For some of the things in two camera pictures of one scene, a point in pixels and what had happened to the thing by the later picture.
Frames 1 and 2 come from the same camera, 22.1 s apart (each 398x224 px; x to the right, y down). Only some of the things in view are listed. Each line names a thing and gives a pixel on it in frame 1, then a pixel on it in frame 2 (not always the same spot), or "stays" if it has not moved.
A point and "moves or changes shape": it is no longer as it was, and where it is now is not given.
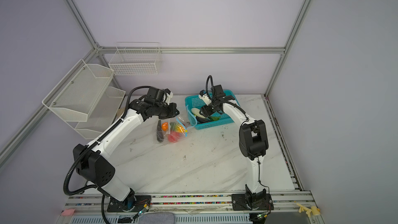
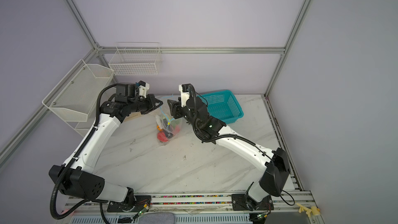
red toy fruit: (173, 137) → (161, 137)
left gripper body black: (164, 111) → (139, 105)
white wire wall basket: (135, 58) stays
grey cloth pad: (157, 218) stays
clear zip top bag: (170, 130) moves or changes shape
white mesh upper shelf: (75, 97) stays
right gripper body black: (210, 109) → (179, 112)
